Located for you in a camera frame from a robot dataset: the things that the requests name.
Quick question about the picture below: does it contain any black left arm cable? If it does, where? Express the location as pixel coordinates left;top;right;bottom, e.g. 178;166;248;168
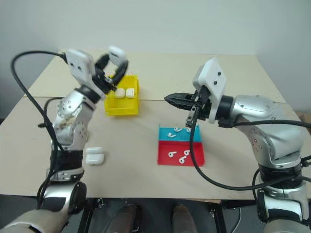
11;50;71;209

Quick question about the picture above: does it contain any teal brick-pattern tray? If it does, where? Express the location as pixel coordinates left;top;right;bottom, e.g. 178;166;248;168
158;124;203;142

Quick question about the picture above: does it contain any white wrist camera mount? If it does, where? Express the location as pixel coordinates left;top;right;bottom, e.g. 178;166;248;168
65;48;107;100
192;57;227;124

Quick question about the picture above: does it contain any red brick-pattern tray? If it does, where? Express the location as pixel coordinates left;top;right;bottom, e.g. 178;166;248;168
157;140;206;166

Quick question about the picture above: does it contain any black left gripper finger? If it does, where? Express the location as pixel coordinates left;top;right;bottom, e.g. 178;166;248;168
110;61;129;86
94;53;110;72

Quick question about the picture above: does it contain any thin white cable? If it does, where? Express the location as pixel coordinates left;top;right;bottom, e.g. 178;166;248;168
229;208;242;233

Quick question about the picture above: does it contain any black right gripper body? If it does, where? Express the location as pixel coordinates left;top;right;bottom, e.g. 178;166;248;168
186;86;212;128

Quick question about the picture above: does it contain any yellow plastic bin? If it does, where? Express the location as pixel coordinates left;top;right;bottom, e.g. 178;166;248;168
104;74;141;117

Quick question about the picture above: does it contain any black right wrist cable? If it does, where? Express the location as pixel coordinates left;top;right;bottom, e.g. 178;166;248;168
218;119;311;129

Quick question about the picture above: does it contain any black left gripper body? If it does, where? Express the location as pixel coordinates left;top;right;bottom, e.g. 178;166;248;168
93;68;117;94

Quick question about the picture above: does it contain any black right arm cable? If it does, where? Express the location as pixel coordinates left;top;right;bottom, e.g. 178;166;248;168
188;121;311;191

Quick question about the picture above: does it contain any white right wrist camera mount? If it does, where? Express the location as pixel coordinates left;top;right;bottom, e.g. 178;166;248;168
192;57;227;124

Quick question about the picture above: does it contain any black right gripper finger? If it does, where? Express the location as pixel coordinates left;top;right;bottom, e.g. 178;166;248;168
164;93;195;103
170;101;193;110

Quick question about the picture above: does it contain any black metal table leg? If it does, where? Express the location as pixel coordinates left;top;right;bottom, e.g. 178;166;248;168
208;200;228;233
77;198;103;233

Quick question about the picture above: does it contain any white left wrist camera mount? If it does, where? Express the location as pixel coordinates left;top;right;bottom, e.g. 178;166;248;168
65;48;107;100

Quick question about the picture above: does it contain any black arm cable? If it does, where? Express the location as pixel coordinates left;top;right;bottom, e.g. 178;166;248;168
188;121;311;191
11;50;71;209

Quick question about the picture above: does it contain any dark rounded shape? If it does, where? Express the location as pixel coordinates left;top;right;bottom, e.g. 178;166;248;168
110;203;142;233

